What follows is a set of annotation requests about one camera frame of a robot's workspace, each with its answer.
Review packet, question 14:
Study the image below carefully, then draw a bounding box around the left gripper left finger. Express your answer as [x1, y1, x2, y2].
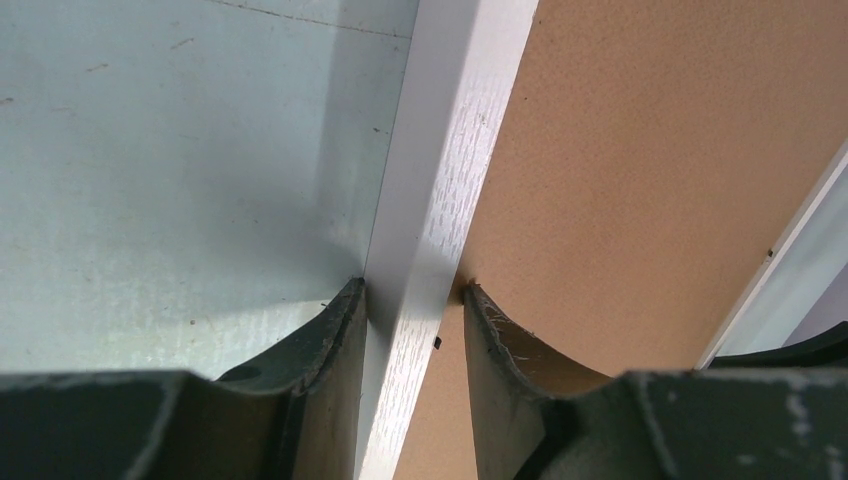
[1, 278, 367, 479]

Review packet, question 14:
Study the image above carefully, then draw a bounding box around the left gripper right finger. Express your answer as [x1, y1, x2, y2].
[463, 284, 847, 479]

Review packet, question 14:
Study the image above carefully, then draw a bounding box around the brown backing board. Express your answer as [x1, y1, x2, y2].
[395, 1, 847, 479]

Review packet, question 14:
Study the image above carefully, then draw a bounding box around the white picture frame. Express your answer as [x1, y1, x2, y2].
[354, 0, 848, 480]

